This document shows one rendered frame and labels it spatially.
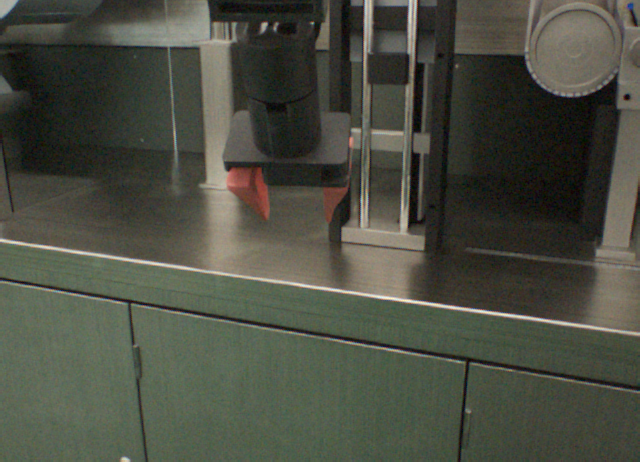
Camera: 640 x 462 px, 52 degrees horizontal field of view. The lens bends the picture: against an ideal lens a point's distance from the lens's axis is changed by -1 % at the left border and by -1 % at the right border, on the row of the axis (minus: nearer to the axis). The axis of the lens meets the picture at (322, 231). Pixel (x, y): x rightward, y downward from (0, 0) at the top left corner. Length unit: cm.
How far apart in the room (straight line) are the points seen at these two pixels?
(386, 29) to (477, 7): 45
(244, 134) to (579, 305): 45
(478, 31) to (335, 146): 82
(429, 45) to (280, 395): 52
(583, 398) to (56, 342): 78
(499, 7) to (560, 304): 68
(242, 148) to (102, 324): 57
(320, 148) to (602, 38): 55
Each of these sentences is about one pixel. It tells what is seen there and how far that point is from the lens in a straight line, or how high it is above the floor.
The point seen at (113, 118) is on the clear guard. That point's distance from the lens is 140.
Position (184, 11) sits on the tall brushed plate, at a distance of 154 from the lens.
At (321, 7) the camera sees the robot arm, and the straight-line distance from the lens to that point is 46.
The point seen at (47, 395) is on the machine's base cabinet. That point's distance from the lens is 121.
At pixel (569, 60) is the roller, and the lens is 99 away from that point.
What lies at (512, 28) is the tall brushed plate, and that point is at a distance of 132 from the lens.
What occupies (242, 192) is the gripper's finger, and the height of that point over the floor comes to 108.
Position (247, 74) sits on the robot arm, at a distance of 50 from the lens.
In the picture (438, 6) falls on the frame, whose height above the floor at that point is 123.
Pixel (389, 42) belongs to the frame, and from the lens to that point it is 92.
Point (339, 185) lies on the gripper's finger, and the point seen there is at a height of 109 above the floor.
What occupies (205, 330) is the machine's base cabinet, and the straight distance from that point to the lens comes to 96.
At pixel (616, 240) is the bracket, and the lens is 100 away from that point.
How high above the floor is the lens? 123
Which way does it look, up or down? 19 degrees down
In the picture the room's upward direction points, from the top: straight up
